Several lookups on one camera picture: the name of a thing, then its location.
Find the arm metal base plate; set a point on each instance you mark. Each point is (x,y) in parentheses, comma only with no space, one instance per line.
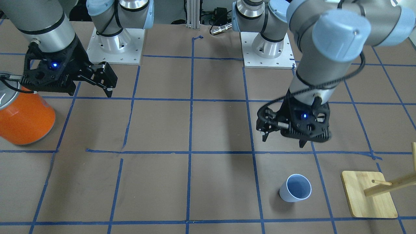
(123,49)
(260,53)

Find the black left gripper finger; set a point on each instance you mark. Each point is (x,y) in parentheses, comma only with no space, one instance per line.
(264,134)
(302,143)

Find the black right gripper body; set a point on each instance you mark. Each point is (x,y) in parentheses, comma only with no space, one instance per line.
(77,56)

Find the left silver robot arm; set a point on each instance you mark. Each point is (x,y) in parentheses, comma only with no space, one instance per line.
(331,38)

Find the light blue plastic cup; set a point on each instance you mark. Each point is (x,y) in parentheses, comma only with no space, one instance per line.
(296,188)

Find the orange can with silver lid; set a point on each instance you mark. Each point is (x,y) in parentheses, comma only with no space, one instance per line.
(25,117)

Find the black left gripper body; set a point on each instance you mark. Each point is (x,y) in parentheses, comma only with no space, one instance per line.
(286,112)

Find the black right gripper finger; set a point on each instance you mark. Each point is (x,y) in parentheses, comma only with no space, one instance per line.
(108,90)

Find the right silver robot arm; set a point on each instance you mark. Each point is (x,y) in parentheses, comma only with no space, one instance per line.
(46,22)

